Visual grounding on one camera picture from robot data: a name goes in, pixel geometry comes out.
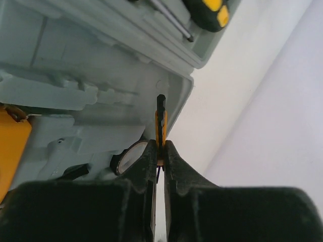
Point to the orange tape measure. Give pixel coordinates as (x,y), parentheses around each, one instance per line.
(12,148)

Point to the orange hex key set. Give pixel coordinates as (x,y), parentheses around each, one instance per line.
(161,117)

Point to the short yellow black screwdriver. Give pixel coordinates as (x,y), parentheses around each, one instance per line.
(209,15)

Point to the grey plastic tool case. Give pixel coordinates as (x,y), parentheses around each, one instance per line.
(87,74)

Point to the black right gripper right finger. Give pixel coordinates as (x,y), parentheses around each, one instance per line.
(198,210)

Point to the long black yellow screwdriver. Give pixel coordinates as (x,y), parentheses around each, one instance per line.
(164,10)

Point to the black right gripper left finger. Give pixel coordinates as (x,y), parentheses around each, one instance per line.
(122,209)

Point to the black electrical tape roll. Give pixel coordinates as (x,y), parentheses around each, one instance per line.
(120,163)

